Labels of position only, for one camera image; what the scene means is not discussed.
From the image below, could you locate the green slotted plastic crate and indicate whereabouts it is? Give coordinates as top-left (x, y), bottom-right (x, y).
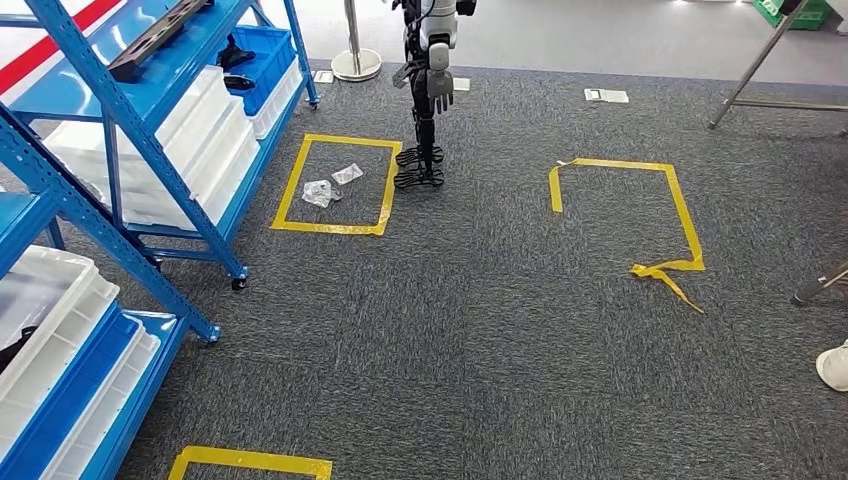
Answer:
top-left (753, 0), bottom-right (833, 32)

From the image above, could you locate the grey metal table frame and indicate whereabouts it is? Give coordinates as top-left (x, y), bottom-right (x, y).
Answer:
top-left (706, 0), bottom-right (848, 137)

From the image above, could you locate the silver black humanoid robot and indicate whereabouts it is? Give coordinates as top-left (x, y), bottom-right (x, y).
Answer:
top-left (390, 0), bottom-right (478, 191)

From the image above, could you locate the small clear plastic bag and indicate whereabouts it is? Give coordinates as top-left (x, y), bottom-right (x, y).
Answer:
top-left (330, 162), bottom-right (366, 186)

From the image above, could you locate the crumpled clear plastic wrap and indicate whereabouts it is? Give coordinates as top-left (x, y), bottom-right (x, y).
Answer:
top-left (301, 178), bottom-right (344, 209)

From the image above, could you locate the long black plastic part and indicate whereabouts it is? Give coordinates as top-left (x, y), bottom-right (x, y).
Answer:
top-left (107, 0), bottom-right (215, 85)

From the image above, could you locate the yellow floor tape strip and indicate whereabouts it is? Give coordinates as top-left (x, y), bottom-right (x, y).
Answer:
top-left (547, 157), bottom-right (707, 315)

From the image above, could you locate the blue plastic crate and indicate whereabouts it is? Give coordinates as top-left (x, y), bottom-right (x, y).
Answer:
top-left (225, 25), bottom-right (297, 119)
top-left (0, 301), bottom-right (145, 480)

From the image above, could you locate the grey humanoid robot hand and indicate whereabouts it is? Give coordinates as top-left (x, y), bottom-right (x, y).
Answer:
top-left (426, 68), bottom-right (456, 116)

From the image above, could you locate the silver stanchion post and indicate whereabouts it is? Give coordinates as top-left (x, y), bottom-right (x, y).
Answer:
top-left (330, 0), bottom-right (384, 83)

